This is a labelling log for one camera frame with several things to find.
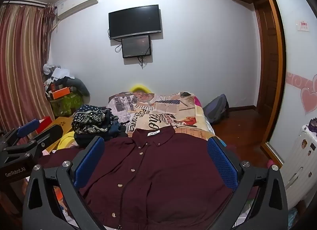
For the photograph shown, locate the striped red curtain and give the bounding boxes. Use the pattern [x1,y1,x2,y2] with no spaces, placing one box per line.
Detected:
[0,0,56,134]

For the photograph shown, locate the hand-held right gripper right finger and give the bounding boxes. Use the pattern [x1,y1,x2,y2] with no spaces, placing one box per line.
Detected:
[207,136,289,230]

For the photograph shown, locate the orange box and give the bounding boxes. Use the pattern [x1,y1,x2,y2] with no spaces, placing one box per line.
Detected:
[51,87,70,99]

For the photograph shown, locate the pink heart wall sticker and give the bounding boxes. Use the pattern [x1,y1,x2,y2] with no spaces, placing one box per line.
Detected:
[301,74,317,116]

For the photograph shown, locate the grey purple backpack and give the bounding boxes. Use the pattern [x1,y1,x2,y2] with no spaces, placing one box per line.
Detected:
[203,94,230,125]

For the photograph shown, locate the newspaper print blanket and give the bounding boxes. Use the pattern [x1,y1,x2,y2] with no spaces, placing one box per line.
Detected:
[108,91,216,142]

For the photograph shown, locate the wooden door frame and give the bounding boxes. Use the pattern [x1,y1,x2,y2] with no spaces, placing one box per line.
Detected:
[255,0,287,169]

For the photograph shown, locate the yellow round object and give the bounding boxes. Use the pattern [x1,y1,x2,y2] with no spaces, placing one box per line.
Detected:
[130,85,152,94]

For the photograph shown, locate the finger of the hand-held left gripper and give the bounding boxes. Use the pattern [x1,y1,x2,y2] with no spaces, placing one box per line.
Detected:
[5,119,46,146]
[27,124,64,154]

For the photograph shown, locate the black wall television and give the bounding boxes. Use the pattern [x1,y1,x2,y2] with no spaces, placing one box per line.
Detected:
[108,4,162,40]

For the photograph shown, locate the grey bundled garment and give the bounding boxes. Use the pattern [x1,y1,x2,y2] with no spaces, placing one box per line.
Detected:
[66,78,90,97]

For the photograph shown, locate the white crumpled cloth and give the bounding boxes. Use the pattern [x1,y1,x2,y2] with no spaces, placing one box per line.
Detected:
[43,63,72,82]

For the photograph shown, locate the small black wall monitor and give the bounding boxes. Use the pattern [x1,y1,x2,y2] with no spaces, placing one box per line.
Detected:
[121,34,152,59]

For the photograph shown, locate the red box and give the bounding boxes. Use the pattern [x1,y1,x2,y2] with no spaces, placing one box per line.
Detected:
[35,116,53,134]

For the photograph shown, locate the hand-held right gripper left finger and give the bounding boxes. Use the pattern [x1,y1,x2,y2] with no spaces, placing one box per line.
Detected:
[22,136,117,230]

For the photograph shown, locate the white air conditioner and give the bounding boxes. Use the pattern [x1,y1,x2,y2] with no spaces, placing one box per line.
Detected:
[55,0,99,20]

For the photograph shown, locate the maroon button shirt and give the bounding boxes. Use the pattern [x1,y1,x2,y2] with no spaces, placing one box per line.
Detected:
[37,126,250,228]

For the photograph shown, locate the dark blue folded clothes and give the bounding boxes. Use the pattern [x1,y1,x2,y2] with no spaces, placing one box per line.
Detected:
[74,117,130,147]

